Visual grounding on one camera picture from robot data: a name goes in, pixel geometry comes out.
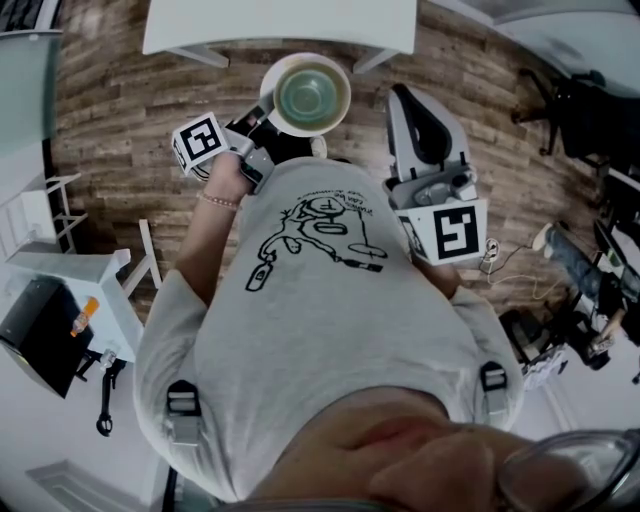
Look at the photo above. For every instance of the black chair base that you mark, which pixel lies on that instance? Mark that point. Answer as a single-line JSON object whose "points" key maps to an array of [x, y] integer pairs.
{"points": [[532, 335]]}

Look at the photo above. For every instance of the person's left forearm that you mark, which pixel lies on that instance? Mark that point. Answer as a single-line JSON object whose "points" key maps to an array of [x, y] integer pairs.
{"points": [[205, 240]]}

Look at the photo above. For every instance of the black office chair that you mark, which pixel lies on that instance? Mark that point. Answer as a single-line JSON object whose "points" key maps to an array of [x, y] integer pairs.
{"points": [[580, 115]]}

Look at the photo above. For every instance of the white table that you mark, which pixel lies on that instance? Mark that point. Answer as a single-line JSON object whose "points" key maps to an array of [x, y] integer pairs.
{"points": [[280, 22]]}

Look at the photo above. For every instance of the orange bottle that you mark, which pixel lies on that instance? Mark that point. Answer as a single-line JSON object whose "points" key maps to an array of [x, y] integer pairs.
{"points": [[85, 315]]}

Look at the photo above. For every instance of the cream dish with green inside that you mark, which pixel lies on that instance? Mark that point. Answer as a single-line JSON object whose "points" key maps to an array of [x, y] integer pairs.
{"points": [[306, 95]]}

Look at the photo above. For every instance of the glass table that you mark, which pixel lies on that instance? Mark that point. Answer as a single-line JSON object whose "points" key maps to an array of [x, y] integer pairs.
{"points": [[25, 90]]}

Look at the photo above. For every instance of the white power strip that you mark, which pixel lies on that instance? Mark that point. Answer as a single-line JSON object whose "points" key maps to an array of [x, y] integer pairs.
{"points": [[492, 250]]}

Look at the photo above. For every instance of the white side desk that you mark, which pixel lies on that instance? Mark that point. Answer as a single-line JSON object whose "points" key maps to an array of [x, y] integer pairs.
{"points": [[95, 290]]}

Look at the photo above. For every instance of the clear plastic bottle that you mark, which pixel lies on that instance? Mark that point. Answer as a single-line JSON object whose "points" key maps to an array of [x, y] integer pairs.
{"points": [[107, 358]]}

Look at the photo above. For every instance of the grey printed t-shirt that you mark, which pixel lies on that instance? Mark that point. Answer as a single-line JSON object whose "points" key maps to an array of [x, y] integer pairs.
{"points": [[320, 320]]}

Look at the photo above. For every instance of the person's glasses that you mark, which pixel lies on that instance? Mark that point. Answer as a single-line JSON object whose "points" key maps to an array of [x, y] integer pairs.
{"points": [[570, 465]]}

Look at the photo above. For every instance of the white metal rack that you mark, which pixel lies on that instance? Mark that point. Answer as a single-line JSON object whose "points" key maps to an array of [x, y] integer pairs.
{"points": [[42, 212]]}

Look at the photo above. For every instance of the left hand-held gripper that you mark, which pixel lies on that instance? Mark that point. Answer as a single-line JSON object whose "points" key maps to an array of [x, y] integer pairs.
{"points": [[199, 141]]}

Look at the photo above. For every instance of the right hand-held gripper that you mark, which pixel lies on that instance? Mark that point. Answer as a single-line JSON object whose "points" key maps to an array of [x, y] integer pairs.
{"points": [[452, 232]]}

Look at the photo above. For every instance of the person's face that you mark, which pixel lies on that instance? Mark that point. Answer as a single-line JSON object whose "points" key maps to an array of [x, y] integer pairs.
{"points": [[430, 465]]}

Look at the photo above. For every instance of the person's white shoe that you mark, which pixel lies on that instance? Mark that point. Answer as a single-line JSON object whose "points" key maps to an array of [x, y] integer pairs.
{"points": [[318, 146]]}

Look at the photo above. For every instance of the person's left hand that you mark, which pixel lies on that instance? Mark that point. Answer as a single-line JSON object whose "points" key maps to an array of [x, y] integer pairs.
{"points": [[227, 175]]}

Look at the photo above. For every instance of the person's right forearm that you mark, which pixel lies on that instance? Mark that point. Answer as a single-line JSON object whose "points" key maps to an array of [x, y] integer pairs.
{"points": [[440, 280]]}

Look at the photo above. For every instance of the black box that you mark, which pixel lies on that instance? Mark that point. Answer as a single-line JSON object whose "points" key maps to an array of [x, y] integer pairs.
{"points": [[42, 335]]}

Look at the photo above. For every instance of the white long desk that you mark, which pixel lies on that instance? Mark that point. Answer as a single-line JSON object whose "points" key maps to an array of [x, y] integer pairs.
{"points": [[565, 30]]}

